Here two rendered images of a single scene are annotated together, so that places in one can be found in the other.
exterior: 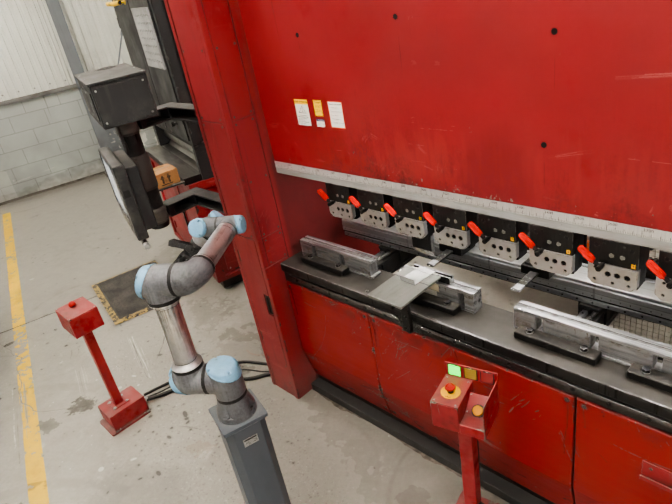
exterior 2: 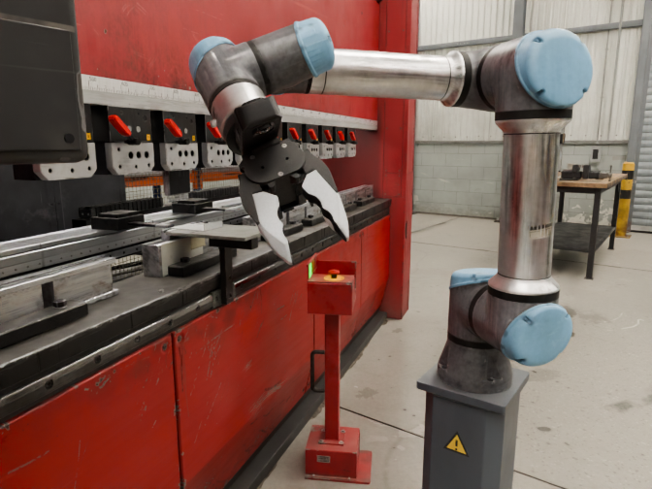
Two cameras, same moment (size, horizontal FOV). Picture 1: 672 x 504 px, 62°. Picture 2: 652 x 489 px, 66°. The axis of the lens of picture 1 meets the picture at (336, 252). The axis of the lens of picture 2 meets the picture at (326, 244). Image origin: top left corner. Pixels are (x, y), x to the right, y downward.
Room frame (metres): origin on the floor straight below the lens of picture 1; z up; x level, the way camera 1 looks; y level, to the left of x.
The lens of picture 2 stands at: (2.42, 1.18, 1.25)
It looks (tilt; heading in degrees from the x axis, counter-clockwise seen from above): 11 degrees down; 241
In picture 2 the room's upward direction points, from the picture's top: straight up
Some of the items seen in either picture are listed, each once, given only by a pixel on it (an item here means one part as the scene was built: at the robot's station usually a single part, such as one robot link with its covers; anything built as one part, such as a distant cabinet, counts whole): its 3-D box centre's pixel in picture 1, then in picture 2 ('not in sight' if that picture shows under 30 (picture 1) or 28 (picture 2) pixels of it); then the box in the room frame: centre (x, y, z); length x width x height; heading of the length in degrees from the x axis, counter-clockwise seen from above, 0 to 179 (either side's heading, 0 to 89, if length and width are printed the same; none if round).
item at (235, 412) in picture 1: (234, 400); (475, 353); (1.68, 0.49, 0.82); 0.15 x 0.15 x 0.10
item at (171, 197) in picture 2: (423, 242); (177, 184); (2.08, -0.36, 1.13); 0.10 x 0.02 x 0.10; 40
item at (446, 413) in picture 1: (464, 399); (332, 282); (1.54, -0.36, 0.75); 0.20 x 0.16 x 0.18; 54
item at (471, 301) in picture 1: (438, 288); (191, 247); (2.04, -0.40, 0.92); 0.39 x 0.06 x 0.10; 40
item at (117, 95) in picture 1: (137, 161); not in sight; (2.71, 0.86, 1.53); 0.51 x 0.25 x 0.85; 24
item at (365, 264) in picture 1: (338, 255); (18, 303); (2.50, -0.01, 0.92); 0.50 x 0.06 x 0.10; 40
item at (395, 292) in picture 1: (404, 286); (221, 231); (1.98, -0.25, 1.00); 0.26 x 0.18 x 0.01; 130
